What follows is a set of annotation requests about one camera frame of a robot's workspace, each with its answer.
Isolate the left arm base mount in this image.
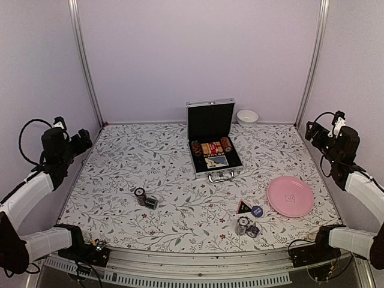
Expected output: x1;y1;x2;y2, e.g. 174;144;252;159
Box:
58;239;110;268

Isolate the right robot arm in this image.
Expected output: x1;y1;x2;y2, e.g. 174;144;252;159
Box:
305;111;383;270

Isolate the orange chip row left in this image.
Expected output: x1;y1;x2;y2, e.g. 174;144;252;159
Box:
191;140;203;157

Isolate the orange chip row right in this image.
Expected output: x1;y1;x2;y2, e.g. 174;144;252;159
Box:
220;137;233;153

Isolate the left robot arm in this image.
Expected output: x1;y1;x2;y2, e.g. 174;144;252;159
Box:
1;116;92;277

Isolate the playing card deck red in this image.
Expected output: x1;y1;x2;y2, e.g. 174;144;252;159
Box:
201;142;223;155

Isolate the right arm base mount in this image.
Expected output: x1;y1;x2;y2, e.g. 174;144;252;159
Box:
287;239;341;268

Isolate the blue small blind button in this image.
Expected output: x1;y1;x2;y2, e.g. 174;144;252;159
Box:
251;206;263;218

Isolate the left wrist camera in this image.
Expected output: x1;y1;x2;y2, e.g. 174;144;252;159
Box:
53;116;67;130

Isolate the black chip stack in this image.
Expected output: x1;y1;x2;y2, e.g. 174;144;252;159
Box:
134;187;146;206
145;197;158;210

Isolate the aluminium poker case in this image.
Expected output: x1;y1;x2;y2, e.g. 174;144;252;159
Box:
186;98;243;184

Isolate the blue booklet card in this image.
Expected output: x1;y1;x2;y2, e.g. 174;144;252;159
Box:
205;155;229;169

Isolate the floral table mat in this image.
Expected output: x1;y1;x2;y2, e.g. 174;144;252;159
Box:
60;124;341;253

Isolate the white bowl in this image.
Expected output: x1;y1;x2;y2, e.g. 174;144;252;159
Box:
236;110;259;127

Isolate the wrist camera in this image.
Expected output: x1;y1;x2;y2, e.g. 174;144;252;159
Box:
53;116;67;130
328;110;346;138

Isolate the purple chip stack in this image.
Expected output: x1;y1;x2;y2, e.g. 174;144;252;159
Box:
245;224;259;239

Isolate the pink plate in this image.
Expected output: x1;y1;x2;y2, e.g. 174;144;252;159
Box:
266;176;314;218

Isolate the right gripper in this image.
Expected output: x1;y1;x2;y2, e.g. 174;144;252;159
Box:
306;122;341;165

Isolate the orange chip row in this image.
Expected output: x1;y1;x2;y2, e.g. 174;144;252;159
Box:
191;140;203;157
220;137;233;153

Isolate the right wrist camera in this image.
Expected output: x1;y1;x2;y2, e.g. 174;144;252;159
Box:
328;110;346;138

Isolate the triangular all-in button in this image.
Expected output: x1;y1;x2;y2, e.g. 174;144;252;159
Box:
237;200;251;214

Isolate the grey chip stack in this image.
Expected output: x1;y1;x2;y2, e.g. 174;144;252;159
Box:
235;217;250;236

